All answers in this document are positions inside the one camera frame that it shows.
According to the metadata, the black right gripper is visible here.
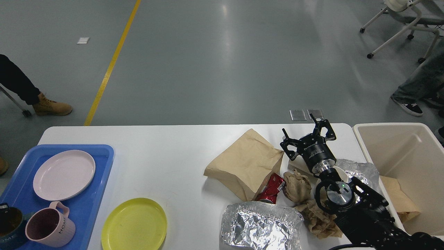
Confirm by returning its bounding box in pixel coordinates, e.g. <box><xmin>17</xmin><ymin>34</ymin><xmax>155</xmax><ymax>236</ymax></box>
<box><xmin>280</xmin><ymin>114</ymin><xmax>337</xmax><ymax>174</ymax></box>

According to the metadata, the yellow plate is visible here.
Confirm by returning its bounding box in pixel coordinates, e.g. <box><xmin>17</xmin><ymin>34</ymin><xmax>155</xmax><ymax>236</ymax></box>
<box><xmin>101</xmin><ymin>198</ymin><xmax>168</xmax><ymax>250</ymax></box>

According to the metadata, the dark green mug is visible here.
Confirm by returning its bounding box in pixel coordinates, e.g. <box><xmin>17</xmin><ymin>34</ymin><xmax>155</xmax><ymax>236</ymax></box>
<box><xmin>0</xmin><ymin>203</ymin><xmax>34</xmax><ymax>250</ymax></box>

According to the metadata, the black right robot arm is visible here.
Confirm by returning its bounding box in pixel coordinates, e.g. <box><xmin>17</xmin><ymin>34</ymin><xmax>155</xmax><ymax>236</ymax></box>
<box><xmin>280</xmin><ymin>115</ymin><xmax>444</xmax><ymax>250</ymax></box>

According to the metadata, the right floor outlet cover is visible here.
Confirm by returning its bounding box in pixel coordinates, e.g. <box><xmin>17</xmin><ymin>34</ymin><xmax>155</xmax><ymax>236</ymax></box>
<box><xmin>307</xmin><ymin>109</ymin><xmax>324</xmax><ymax>120</ymax></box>

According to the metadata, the floor outlet cover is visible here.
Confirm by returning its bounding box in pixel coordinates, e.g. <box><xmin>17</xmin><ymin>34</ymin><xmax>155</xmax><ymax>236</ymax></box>
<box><xmin>307</xmin><ymin>109</ymin><xmax>324</xmax><ymax>120</ymax></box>
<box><xmin>290</xmin><ymin>109</ymin><xmax>307</xmax><ymax>121</ymax></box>

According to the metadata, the left floor outlet cover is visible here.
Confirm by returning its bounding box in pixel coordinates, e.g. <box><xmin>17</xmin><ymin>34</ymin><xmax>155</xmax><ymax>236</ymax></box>
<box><xmin>290</xmin><ymin>109</ymin><xmax>307</xmax><ymax>121</ymax></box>

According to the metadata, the crumpled brown paper ball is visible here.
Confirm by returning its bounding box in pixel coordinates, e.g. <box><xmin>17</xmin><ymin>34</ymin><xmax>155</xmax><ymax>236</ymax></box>
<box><xmin>283</xmin><ymin>171</ymin><xmax>312</xmax><ymax>203</ymax></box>

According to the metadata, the rear aluminium foil piece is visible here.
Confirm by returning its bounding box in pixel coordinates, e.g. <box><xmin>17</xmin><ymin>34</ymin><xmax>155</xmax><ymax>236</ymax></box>
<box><xmin>335</xmin><ymin>159</ymin><xmax>382</xmax><ymax>194</ymax></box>

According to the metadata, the brown paper bag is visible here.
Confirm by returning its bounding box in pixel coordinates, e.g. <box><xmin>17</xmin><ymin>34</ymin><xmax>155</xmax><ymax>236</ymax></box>
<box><xmin>204</xmin><ymin>129</ymin><xmax>284</xmax><ymax>201</ymax></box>

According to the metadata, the crushed red soda can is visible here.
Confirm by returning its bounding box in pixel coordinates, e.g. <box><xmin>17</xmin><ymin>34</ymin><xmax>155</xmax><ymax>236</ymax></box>
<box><xmin>256</xmin><ymin>173</ymin><xmax>287</xmax><ymax>204</ymax></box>

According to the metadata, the crumpled brown paper napkin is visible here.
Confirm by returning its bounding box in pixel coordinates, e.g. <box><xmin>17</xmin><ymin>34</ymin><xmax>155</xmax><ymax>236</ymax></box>
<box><xmin>295</xmin><ymin>199</ymin><xmax>343</xmax><ymax>240</ymax></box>

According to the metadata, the front aluminium foil tray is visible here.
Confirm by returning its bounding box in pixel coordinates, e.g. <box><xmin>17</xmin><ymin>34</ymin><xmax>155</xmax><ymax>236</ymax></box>
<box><xmin>221</xmin><ymin>201</ymin><xmax>304</xmax><ymax>250</ymax></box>

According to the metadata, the beige plastic bin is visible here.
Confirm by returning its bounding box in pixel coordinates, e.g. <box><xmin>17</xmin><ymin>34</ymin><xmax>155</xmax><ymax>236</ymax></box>
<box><xmin>353</xmin><ymin>123</ymin><xmax>444</xmax><ymax>238</ymax></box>

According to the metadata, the black white sneaker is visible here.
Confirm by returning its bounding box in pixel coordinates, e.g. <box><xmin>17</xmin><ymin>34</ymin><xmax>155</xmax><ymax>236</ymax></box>
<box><xmin>390</xmin><ymin>95</ymin><xmax>423</xmax><ymax>117</ymax></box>

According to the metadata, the brown paper in bin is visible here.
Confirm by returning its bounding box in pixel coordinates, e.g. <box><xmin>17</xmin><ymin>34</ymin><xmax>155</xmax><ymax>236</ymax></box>
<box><xmin>380</xmin><ymin>176</ymin><xmax>421</xmax><ymax>223</ymax></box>

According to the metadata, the grey jeans leg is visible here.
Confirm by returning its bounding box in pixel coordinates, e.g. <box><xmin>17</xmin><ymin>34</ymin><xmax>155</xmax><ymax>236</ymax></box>
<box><xmin>393</xmin><ymin>39</ymin><xmax>444</xmax><ymax>104</ymax></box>

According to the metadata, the white office chair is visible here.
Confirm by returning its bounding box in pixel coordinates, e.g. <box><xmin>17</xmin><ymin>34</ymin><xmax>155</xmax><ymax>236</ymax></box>
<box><xmin>360</xmin><ymin>0</ymin><xmax>444</xmax><ymax>64</ymax></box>

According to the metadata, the pink plate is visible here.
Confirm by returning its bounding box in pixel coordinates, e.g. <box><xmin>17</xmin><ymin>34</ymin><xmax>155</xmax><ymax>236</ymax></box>
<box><xmin>33</xmin><ymin>150</ymin><xmax>96</xmax><ymax>201</ymax></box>

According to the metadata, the tan work boot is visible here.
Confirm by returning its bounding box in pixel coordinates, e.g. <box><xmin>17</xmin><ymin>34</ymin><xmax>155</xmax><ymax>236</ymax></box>
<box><xmin>32</xmin><ymin>92</ymin><xmax>73</xmax><ymax>116</ymax></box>

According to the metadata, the pink mug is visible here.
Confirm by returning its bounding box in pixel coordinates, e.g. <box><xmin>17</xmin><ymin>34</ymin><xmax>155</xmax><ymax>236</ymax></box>
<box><xmin>25</xmin><ymin>201</ymin><xmax>76</xmax><ymax>248</ymax></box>

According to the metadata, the grey chair leg caster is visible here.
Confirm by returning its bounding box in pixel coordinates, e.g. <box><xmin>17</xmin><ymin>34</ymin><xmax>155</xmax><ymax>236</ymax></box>
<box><xmin>0</xmin><ymin>87</ymin><xmax>32</xmax><ymax>117</ymax></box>

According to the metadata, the blue plastic tray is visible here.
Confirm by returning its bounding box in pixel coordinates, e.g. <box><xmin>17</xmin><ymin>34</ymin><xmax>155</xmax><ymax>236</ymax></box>
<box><xmin>1</xmin><ymin>144</ymin><xmax>114</xmax><ymax>250</ymax></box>

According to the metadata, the black trouser leg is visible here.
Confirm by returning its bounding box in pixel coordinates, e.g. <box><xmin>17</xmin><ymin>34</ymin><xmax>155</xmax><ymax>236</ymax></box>
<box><xmin>0</xmin><ymin>55</ymin><xmax>40</xmax><ymax>106</ymax></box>

